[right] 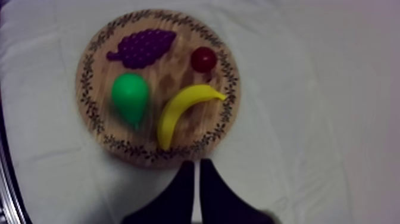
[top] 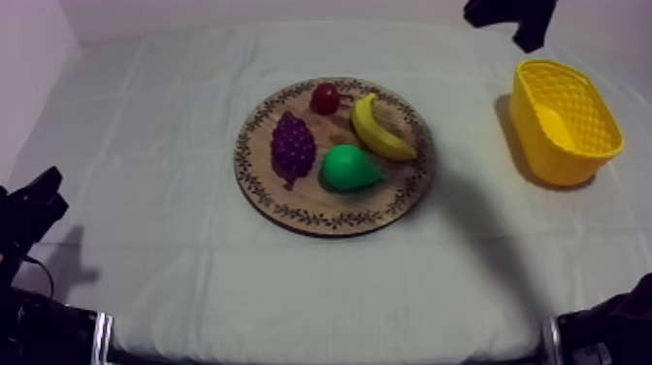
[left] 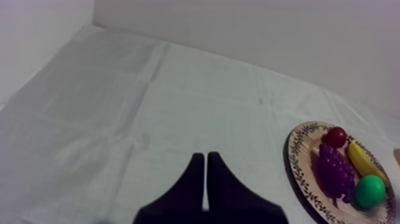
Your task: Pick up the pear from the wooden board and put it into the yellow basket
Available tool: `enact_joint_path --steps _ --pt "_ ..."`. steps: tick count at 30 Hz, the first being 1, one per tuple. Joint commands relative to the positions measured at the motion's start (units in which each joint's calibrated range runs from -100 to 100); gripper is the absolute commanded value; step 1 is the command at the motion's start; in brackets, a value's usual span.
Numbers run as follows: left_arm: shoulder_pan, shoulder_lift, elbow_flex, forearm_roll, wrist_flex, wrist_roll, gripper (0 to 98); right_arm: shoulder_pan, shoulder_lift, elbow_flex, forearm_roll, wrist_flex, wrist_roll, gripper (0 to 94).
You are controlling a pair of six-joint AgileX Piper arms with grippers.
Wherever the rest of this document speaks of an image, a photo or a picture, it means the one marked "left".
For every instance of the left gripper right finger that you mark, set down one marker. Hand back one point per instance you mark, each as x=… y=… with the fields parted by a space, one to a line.
x=231 y=197

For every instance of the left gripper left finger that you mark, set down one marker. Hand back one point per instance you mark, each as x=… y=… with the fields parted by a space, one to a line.
x=182 y=197

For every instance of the round wooden board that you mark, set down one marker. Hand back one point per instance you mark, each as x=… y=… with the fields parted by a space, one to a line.
x=304 y=175

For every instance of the green toy pear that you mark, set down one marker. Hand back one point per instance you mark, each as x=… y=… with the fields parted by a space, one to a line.
x=369 y=191

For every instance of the purple toy grapes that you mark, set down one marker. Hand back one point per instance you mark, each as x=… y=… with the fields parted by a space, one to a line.
x=336 y=173

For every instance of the small red fruit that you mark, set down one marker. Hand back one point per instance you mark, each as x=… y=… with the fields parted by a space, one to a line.
x=336 y=137

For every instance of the yellow toy banana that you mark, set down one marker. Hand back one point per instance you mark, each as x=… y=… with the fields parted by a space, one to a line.
x=362 y=161

